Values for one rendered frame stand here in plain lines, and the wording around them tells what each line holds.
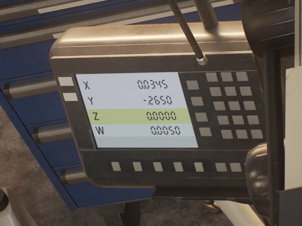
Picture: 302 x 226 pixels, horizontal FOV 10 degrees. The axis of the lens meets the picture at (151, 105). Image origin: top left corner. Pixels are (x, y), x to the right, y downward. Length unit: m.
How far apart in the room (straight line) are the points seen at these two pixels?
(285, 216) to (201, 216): 2.64
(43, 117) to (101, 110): 1.20
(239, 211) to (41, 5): 0.92
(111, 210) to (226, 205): 1.33
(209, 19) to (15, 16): 1.10
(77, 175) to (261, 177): 2.17
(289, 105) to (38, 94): 2.19
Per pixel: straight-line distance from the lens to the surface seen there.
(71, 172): 3.62
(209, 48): 2.20
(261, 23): 1.42
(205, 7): 2.21
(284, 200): 1.19
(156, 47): 2.24
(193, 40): 1.59
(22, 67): 3.41
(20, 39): 3.32
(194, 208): 3.84
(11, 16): 3.28
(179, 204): 3.86
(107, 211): 3.77
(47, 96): 3.47
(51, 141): 3.57
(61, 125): 3.52
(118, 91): 2.29
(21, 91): 3.43
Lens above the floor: 2.74
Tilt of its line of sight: 42 degrees down
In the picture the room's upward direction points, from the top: 30 degrees counter-clockwise
